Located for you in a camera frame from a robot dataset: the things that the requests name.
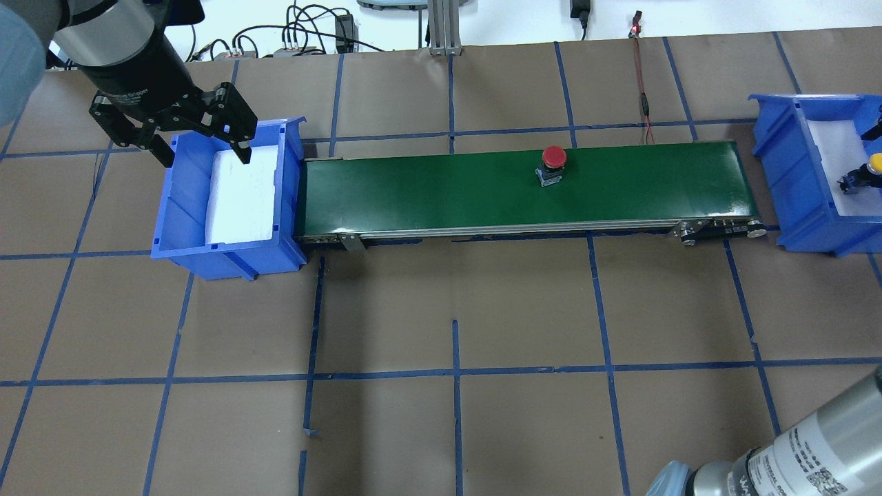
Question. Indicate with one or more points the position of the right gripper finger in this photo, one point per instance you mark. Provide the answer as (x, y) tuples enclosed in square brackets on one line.
[(874, 132)]

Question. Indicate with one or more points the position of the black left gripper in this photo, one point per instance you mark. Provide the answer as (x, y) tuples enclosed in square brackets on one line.
[(135, 77)]

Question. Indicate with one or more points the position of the yellow push button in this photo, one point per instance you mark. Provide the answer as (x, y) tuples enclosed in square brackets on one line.
[(864, 178)]

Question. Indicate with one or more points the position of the red push button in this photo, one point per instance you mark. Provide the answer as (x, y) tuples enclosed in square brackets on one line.
[(552, 166)]

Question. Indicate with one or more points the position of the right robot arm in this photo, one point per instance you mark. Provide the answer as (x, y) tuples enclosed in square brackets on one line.
[(835, 450)]

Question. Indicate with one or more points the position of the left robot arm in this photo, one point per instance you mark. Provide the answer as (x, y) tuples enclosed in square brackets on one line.
[(91, 33)]

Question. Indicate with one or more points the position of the white foam in right bin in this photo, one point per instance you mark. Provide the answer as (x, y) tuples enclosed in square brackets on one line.
[(841, 151)]

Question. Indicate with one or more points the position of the white foam in bin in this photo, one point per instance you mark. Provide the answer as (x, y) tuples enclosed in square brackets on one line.
[(241, 197), (841, 151)]

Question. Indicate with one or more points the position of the white foam in left bin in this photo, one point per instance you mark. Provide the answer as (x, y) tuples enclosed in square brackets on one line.
[(241, 197)]

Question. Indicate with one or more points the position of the blue left bin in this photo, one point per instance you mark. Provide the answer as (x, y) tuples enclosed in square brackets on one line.
[(179, 234)]

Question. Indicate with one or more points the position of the blue bin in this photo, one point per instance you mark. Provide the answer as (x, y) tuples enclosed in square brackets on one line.
[(179, 234), (805, 209)]

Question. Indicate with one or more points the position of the blue right bin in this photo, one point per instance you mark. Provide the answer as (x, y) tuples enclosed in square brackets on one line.
[(805, 209)]

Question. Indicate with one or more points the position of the black power adapter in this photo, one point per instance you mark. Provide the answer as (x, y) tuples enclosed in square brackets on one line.
[(345, 33)]

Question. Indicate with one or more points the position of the green conveyor belt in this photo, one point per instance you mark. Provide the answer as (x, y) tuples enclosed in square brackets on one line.
[(696, 190)]

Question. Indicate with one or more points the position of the aluminium profile post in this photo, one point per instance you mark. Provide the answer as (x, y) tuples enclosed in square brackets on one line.
[(444, 28)]

